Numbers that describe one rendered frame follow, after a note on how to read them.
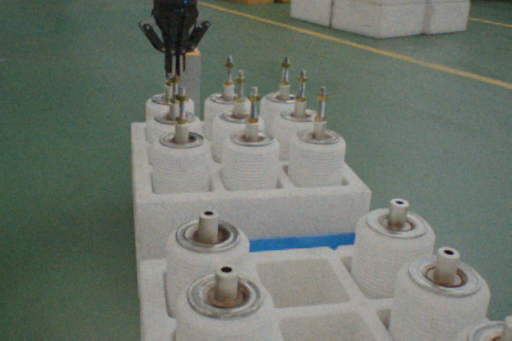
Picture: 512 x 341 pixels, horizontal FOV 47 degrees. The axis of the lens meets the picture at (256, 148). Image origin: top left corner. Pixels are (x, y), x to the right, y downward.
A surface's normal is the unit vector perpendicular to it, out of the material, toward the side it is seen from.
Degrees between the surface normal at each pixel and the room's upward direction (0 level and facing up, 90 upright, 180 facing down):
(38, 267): 0
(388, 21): 90
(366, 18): 90
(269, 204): 90
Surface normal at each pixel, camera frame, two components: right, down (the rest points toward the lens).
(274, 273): 0.22, 0.36
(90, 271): 0.05, -0.93
